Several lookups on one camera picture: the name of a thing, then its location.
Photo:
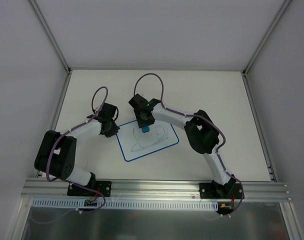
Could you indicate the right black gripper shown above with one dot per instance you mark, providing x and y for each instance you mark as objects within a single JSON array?
[{"x": 145, "y": 121}]

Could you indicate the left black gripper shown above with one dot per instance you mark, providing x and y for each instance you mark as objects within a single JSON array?
[{"x": 111, "y": 129}]

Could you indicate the blue foam whiteboard eraser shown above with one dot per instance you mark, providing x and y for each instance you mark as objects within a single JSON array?
[{"x": 145, "y": 129}]

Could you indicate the blue-framed small whiteboard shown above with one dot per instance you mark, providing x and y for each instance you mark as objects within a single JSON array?
[{"x": 134, "y": 144}]

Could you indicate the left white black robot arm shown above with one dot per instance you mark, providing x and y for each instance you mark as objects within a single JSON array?
[{"x": 61, "y": 149}]

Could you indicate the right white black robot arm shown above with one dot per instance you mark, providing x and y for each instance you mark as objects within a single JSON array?
[{"x": 203, "y": 137}]

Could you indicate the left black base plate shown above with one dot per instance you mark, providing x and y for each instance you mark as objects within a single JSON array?
[{"x": 93, "y": 188}]

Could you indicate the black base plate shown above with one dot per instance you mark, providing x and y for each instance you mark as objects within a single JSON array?
[
  {"x": 93, "y": 188},
  {"x": 208, "y": 190}
]

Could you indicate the aluminium extrusion rail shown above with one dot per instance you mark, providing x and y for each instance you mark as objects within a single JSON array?
[{"x": 167, "y": 190}]

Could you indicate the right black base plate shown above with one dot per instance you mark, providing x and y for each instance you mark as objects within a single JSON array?
[{"x": 208, "y": 190}]

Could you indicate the white slotted cable duct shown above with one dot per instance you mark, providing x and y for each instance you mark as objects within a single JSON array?
[{"x": 122, "y": 204}]

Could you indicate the left aluminium frame post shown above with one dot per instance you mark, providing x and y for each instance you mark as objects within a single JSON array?
[{"x": 49, "y": 34}]

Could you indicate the aluminium frame post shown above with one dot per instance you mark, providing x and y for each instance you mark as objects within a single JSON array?
[
  {"x": 49, "y": 34},
  {"x": 267, "y": 34}
]

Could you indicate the right aluminium frame post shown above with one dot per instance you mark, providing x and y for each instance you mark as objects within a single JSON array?
[{"x": 267, "y": 34}]

